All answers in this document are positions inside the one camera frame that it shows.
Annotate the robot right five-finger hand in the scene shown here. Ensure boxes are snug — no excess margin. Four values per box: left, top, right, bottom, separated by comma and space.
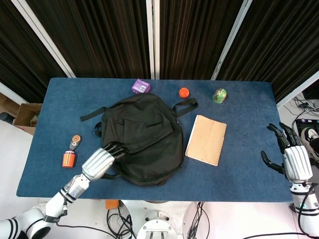
260, 122, 314, 184

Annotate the robot left five-finger hand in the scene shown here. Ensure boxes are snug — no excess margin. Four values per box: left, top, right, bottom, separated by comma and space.
81, 141, 131, 182

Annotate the black fabric backpack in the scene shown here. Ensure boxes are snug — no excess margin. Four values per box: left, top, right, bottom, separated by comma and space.
80, 93, 198, 187

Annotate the brown spiral notebook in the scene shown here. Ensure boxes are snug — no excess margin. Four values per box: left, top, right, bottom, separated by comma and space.
185, 115, 228, 167

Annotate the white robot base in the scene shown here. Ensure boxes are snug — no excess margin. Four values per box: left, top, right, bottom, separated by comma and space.
136, 209, 182, 239

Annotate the white black sneaker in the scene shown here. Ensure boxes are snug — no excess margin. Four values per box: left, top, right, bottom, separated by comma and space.
300, 127, 319, 162

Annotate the black electronic device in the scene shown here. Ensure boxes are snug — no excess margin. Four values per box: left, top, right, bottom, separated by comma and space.
295, 118, 319, 135

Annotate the small orange box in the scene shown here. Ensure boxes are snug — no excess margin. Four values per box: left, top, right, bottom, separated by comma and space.
105, 199, 120, 210

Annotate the blue table cloth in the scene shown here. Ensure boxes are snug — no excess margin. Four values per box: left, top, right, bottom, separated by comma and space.
16, 77, 300, 203

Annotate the open cardboard box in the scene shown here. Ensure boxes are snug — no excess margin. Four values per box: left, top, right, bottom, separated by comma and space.
12, 103, 43, 135

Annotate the purple small box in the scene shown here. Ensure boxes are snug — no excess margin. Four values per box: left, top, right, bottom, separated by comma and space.
131, 78, 152, 95

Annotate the black pleated curtain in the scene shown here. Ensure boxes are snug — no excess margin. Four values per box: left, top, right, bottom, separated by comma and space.
216, 0, 319, 103
159, 0, 244, 80
26, 0, 152, 80
0, 0, 67, 104

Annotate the orange handled roller tool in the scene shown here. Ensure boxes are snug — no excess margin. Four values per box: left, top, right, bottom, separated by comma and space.
62, 134, 82, 168

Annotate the black floor cable bundle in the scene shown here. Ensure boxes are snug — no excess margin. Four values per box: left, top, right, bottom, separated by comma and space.
186, 201, 211, 239
106, 208, 137, 239
293, 96, 319, 118

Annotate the white frame post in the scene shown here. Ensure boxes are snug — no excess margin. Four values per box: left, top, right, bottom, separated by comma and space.
11, 0, 76, 78
0, 82, 23, 106
276, 78, 319, 108
211, 0, 254, 81
146, 0, 160, 80

